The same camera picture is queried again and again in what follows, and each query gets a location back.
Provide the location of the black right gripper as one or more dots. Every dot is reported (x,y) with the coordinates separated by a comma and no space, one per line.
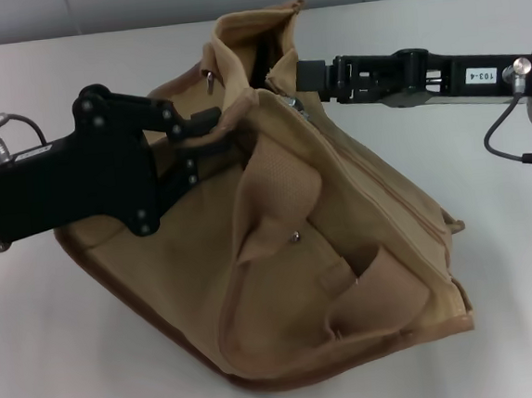
(451,78)

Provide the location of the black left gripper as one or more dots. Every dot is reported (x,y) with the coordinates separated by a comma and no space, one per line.
(82,178)

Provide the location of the khaki canvas food bag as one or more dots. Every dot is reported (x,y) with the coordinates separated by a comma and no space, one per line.
(170,272)

